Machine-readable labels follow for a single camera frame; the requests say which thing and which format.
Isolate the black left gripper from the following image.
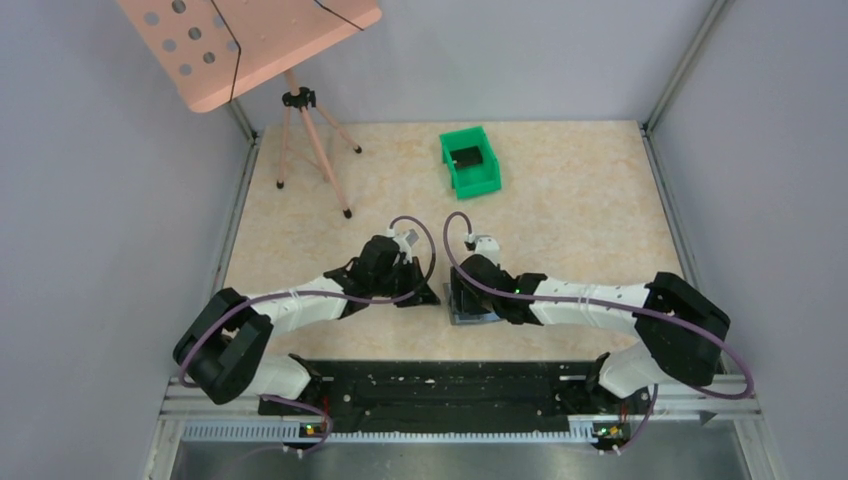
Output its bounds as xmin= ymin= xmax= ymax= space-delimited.
xmin=372 ymin=256 xmax=440 ymax=307

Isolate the grey card holder wallet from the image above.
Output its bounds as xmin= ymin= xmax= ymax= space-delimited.
xmin=443 ymin=283 xmax=502 ymax=326

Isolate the black card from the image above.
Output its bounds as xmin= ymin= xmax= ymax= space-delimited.
xmin=449 ymin=146 xmax=484 ymax=170

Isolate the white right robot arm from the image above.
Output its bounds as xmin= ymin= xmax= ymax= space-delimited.
xmin=451 ymin=254 xmax=731 ymax=412

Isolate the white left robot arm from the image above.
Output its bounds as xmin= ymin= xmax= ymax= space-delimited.
xmin=172 ymin=229 xmax=441 ymax=414

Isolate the green plastic bin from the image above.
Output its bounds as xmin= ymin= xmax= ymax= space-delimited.
xmin=439 ymin=126 xmax=502 ymax=200

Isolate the pink music stand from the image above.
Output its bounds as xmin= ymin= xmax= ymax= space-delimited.
xmin=119 ymin=0 xmax=382 ymax=218

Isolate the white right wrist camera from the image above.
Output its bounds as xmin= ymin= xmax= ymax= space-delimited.
xmin=464 ymin=233 xmax=501 ymax=266

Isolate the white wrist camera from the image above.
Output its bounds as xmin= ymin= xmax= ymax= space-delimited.
xmin=464 ymin=233 xmax=501 ymax=266
xmin=386 ymin=227 xmax=420 ymax=256

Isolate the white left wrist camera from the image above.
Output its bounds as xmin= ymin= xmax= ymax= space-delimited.
xmin=386 ymin=227 xmax=420 ymax=256

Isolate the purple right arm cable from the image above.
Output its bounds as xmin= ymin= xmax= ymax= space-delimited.
xmin=442 ymin=211 xmax=757 ymax=400

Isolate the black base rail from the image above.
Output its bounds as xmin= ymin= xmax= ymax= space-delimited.
xmin=299 ymin=360 xmax=649 ymax=434

